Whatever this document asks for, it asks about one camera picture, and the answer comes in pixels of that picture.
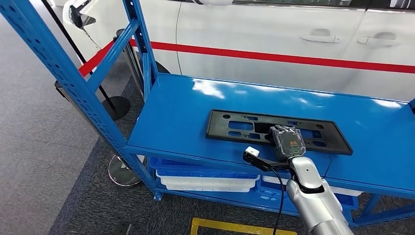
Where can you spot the white car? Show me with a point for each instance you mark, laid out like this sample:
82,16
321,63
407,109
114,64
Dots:
259,29

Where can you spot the red barrier belt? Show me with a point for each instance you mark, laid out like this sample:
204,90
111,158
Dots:
291,59
94,61

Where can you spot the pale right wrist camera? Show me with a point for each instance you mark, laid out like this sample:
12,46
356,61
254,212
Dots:
252,151

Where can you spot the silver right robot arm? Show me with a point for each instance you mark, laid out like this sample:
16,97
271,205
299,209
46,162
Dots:
311,201

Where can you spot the black plastic frame part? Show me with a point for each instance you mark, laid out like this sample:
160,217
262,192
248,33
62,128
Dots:
220,129

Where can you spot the white plastic bin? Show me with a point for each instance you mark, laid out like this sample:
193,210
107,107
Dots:
207,190
272,180
207,183

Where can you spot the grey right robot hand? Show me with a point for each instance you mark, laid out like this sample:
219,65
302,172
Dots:
288,144

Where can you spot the black barrier stanchion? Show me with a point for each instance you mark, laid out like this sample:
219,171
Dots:
116,108

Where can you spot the blue metal shelf rack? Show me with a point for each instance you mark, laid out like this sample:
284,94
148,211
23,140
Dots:
194,107

